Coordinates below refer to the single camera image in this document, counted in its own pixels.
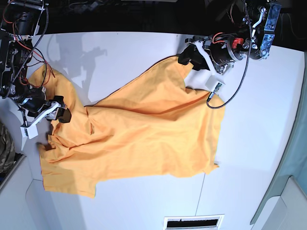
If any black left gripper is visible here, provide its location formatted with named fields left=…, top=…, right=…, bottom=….
left=178, top=34, right=247, bottom=72

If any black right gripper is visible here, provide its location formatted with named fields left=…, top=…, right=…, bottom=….
left=14, top=87, right=71, bottom=124

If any orange t-shirt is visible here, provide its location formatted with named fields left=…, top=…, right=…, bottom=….
left=38, top=56, right=224, bottom=198

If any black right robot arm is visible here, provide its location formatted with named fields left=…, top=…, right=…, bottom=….
left=0, top=0, right=71, bottom=123

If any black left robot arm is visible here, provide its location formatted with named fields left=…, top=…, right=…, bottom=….
left=178, top=0, right=282, bottom=73

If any camouflage fabric pile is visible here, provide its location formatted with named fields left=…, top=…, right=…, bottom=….
left=0, top=123, right=15, bottom=173

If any white floor vent grille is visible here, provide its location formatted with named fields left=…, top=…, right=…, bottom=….
left=163, top=214, right=224, bottom=230

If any white right cabinet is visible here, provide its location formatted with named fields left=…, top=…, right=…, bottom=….
left=252, top=177, right=307, bottom=230

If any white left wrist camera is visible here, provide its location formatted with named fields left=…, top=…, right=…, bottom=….
left=184, top=41, right=234, bottom=92

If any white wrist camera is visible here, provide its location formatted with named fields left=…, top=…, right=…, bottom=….
left=19, top=101, right=66, bottom=139
left=184, top=41, right=234, bottom=92

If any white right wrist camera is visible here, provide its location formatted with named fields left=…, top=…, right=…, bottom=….
left=19, top=101, right=66, bottom=139

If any braided camera cable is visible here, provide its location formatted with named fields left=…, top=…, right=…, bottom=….
left=206, top=0, right=255, bottom=110

